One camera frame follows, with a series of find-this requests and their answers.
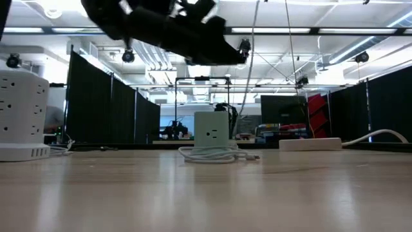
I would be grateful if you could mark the white tower power strip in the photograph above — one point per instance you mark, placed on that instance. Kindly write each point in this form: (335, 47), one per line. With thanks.
(22, 112)

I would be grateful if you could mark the coloured bin shelf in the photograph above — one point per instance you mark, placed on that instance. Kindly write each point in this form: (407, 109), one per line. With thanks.
(289, 127)

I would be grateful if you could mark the mint green cube power strip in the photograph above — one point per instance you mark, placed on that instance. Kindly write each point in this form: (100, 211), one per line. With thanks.
(210, 129)

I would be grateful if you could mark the red storage bin rack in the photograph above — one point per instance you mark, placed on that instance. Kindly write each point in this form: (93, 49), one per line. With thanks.
(317, 120)

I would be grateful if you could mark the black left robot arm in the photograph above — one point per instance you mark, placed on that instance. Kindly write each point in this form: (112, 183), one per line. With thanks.
(103, 19)

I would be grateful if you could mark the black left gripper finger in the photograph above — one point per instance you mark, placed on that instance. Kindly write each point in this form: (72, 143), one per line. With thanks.
(222, 54)

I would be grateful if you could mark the black ceiling spotlight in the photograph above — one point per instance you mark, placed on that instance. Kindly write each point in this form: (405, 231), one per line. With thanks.
(13, 61)
(128, 56)
(302, 81)
(362, 57)
(244, 46)

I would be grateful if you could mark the black metal station frame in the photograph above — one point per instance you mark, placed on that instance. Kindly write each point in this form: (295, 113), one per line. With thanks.
(202, 78)

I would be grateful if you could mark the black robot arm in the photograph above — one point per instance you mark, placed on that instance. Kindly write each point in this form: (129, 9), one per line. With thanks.
(233, 119)

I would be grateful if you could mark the black monitor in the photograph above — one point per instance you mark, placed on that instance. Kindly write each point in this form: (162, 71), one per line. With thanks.
(283, 109)

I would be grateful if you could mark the white flat power strip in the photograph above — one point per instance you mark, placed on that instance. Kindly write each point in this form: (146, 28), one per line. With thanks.
(309, 144)

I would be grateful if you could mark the long ceiling light strip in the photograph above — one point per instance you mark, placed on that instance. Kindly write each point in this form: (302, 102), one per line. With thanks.
(270, 30)

